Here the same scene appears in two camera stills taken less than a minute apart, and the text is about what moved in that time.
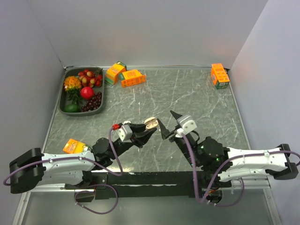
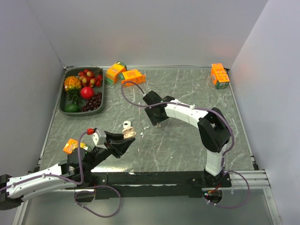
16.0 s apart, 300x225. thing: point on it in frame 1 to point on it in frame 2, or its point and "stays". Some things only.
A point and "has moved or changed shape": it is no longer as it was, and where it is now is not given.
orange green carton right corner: (219, 75) stays
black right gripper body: (181, 141) to (154, 118)
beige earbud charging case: (151, 123) has moved or changed shape
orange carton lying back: (131, 78) stays
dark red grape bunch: (93, 104) stays
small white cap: (125, 122) stays
